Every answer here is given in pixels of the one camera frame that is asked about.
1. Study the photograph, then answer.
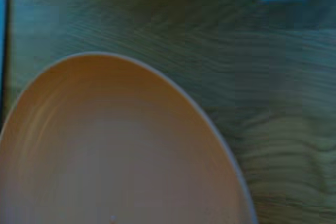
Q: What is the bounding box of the orange round plate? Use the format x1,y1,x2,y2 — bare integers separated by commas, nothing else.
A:
0,51,260,224

